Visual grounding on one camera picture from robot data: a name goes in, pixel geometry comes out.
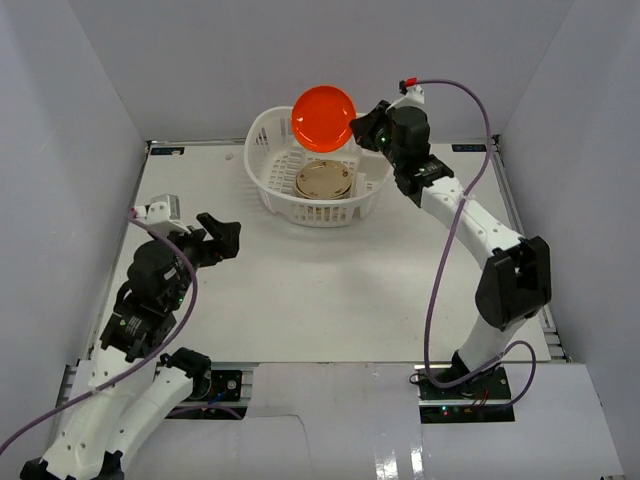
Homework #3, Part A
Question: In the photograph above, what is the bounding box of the orange round plate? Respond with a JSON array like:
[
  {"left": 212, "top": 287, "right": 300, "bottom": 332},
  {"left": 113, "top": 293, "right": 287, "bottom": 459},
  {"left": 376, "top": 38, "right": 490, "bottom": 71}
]
[{"left": 291, "top": 85, "right": 356, "bottom": 153}]

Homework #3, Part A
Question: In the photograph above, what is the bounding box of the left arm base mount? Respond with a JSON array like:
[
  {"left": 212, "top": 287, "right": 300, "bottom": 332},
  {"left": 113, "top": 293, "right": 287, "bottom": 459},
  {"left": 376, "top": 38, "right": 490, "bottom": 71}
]
[{"left": 168, "top": 369, "right": 249, "bottom": 420}]

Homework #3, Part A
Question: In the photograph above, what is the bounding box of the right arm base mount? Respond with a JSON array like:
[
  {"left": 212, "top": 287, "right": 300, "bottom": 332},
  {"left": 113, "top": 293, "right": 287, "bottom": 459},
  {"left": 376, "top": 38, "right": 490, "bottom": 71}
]
[{"left": 409, "top": 366, "right": 515, "bottom": 425}]

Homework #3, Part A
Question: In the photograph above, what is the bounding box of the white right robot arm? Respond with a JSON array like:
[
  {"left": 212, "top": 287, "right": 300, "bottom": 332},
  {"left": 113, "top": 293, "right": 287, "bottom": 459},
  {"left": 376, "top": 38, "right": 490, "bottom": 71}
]
[{"left": 350, "top": 101, "right": 552, "bottom": 399}]

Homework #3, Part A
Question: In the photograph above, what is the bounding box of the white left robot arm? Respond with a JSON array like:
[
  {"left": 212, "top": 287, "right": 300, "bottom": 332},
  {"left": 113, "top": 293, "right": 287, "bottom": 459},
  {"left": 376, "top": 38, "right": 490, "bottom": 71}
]
[{"left": 19, "top": 213, "right": 241, "bottom": 479}]

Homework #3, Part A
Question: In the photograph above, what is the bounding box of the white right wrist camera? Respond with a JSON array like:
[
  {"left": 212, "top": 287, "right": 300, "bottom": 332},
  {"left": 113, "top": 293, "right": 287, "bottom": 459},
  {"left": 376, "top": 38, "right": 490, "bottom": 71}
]
[{"left": 398, "top": 77, "right": 425, "bottom": 107}]

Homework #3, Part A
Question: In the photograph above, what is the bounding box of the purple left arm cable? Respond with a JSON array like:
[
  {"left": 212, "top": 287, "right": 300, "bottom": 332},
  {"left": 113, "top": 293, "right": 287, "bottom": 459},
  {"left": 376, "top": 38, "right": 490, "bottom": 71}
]
[{"left": 0, "top": 207, "right": 249, "bottom": 454}]

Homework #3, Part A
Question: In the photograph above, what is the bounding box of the beige round floral plate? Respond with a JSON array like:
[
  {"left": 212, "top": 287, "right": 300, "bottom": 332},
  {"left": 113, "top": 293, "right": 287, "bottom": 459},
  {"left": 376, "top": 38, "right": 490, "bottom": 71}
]
[{"left": 294, "top": 160, "right": 353, "bottom": 200}]

